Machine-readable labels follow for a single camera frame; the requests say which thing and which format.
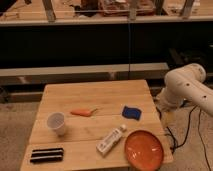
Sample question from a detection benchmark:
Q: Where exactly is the orange pepper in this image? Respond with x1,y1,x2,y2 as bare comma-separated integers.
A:
70,108,98,117

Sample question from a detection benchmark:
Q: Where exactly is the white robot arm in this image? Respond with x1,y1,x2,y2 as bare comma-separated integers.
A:
157,63,213,117

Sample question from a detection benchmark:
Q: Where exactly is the blue sponge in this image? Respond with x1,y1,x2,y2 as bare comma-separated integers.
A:
122,106,141,120

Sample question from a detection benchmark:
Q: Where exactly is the wooden bench shelf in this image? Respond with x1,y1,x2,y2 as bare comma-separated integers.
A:
0,62,169,77

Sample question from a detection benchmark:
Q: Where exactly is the white plastic bottle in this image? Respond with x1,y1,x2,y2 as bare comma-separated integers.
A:
96,124,127,156

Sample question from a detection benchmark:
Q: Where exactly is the orange plate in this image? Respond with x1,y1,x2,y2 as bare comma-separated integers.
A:
124,130,164,171

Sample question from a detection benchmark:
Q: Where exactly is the black ridged block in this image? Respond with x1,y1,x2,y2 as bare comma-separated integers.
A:
30,148,64,163

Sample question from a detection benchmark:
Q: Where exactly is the black cable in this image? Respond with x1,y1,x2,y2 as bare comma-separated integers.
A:
156,105,212,171

